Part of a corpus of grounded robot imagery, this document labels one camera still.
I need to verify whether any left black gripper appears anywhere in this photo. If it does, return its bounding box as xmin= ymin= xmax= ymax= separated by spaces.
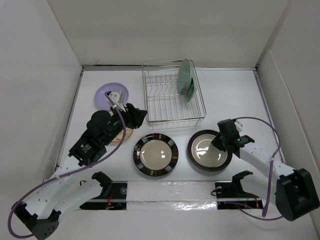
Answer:
xmin=102 ymin=102 xmax=147 ymax=146

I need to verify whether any teal rectangular plate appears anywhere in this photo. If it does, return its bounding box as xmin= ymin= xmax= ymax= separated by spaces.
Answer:
xmin=184 ymin=78 xmax=197 ymax=103

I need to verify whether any teal round flower plate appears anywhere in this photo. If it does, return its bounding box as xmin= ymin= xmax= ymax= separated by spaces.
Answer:
xmin=177 ymin=59 xmax=192 ymax=95

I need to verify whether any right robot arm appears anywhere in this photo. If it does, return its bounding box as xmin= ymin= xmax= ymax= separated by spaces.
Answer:
xmin=211 ymin=118 xmax=320 ymax=221

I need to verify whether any tan plate under arm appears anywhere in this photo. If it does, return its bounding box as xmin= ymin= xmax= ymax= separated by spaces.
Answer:
xmin=108 ymin=110 xmax=134 ymax=144

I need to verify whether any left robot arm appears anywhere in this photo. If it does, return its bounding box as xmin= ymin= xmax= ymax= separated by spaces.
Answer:
xmin=7 ymin=103 xmax=148 ymax=240

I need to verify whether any purple plate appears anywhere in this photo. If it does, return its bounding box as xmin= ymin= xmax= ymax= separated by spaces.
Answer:
xmin=94 ymin=82 xmax=129 ymax=111

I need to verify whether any black rimmed patterned plate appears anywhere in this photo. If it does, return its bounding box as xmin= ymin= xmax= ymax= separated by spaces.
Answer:
xmin=133 ymin=133 xmax=179 ymax=177

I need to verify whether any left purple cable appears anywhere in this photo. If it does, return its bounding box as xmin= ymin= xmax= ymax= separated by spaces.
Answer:
xmin=7 ymin=92 xmax=126 ymax=238

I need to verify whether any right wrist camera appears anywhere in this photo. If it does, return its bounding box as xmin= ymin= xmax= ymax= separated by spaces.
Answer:
xmin=234 ymin=120 xmax=243 ymax=133

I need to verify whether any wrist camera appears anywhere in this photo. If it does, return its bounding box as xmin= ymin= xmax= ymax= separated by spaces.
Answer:
xmin=234 ymin=120 xmax=243 ymax=133
xmin=104 ymin=90 xmax=127 ymax=105

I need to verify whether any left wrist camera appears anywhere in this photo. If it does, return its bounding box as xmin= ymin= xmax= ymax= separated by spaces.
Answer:
xmin=104 ymin=90 xmax=127 ymax=105

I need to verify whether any wire dish rack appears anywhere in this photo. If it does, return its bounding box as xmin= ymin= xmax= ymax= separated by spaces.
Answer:
xmin=142 ymin=59 xmax=207 ymax=129

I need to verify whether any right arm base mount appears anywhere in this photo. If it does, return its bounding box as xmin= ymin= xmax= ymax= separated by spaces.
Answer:
xmin=210 ymin=181 xmax=264 ymax=210

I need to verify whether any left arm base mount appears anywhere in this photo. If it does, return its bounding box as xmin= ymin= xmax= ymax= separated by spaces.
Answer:
xmin=79 ymin=181 xmax=128 ymax=211

